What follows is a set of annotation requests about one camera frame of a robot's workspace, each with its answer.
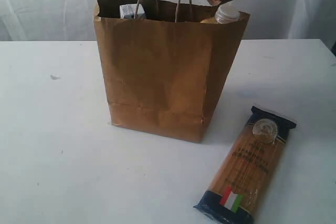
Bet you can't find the brown paper shopping bag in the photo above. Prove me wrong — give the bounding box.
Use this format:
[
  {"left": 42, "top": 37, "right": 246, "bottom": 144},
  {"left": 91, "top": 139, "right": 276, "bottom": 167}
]
[{"left": 93, "top": 0, "right": 249, "bottom": 142}]

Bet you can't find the yellow grain bottle white cap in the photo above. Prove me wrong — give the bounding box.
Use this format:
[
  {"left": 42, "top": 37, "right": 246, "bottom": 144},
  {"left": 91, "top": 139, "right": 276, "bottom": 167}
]
[{"left": 201, "top": 4, "right": 240, "bottom": 24}]

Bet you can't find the white backdrop curtain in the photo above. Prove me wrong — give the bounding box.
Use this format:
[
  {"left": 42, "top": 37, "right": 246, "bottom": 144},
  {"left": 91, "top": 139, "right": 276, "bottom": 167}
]
[{"left": 1, "top": 0, "right": 335, "bottom": 47}]

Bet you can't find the small blue white milk carton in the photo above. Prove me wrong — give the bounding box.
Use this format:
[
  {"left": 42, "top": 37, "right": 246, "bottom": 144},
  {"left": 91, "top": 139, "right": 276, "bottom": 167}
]
[{"left": 119, "top": 4, "right": 146, "bottom": 19}]

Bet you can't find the spaghetti package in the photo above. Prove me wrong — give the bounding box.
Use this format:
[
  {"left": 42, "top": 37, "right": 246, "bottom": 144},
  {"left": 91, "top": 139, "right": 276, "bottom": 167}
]
[{"left": 194, "top": 106, "right": 297, "bottom": 223}]

